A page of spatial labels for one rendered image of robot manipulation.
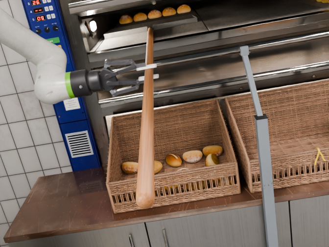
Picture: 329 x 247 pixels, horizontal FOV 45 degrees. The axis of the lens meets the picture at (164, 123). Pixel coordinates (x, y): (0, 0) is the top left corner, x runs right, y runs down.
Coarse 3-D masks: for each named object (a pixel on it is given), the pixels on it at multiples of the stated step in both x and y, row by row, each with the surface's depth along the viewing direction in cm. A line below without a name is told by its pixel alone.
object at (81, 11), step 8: (112, 0) 170; (120, 0) 170; (128, 0) 170; (136, 0) 170; (144, 0) 171; (152, 0) 177; (160, 0) 183; (72, 8) 171; (80, 8) 171; (88, 8) 171; (96, 8) 171; (104, 8) 174; (112, 8) 180; (120, 8) 186
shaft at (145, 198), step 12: (144, 72) 135; (144, 84) 119; (144, 96) 108; (144, 108) 98; (144, 120) 91; (144, 132) 84; (144, 144) 79; (144, 156) 74; (144, 168) 69; (144, 180) 65; (144, 192) 62; (144, 204) 62
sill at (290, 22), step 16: (304, 16) 187; (320, 16) 187; (208, 32) 191; (224, 32) 190; (240, 32) 190; (256, 32) 190; (112, 48) 198; (128, 48) 192; (144, 48) 192; (160, 48) 192
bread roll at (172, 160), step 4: (168, 156) 197; (172, 156) 195; (176, 156) 195; (168, 160) 196; (172, 160) 194; (176, 160) 194; (180, 160) 195; (168, 164) 197; (172, 164) 195; (176, 164) 194; (180, 164) 195
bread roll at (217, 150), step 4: (204, 148) 198; (208, 148) 196; (212, 148) 195; (216, 148) 195; (220, 148) 196; (204, 152) 197; (208, 152) 196; (212, 152) 195; (216, 152) 195; (220, 152) 196
